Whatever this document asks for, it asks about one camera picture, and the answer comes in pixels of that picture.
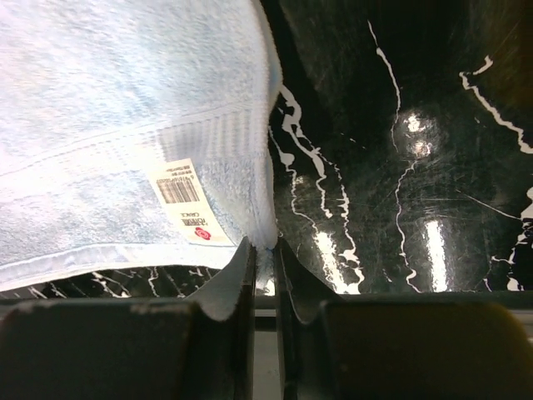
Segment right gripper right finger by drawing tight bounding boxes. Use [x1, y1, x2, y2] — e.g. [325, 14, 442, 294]
[274, 240, 532, 399]

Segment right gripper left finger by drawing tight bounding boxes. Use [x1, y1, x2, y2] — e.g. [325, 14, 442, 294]
[1, 239, 256, 399]

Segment light blue towel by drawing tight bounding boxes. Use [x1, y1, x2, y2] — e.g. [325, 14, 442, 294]
[1, 1, 282, 291]

